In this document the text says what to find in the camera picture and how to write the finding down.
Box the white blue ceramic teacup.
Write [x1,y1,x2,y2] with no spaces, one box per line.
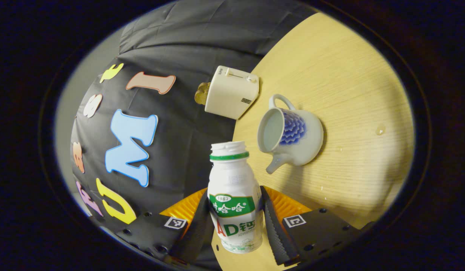
[257,94,325,175]

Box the brown toast slice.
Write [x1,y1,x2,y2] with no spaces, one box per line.
[195,82,211,105]

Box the black backdrop cloth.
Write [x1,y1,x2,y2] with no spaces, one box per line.
[70,0,318,234]

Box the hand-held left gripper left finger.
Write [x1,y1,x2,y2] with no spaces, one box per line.
[115,188,215,266]

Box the white plastic water bottle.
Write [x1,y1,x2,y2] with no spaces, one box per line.
[207,141,264,254]

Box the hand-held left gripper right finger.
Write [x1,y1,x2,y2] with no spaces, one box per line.
[260,185,370,266]

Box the white toaster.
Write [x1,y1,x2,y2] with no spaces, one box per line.
[204,65,260,120]

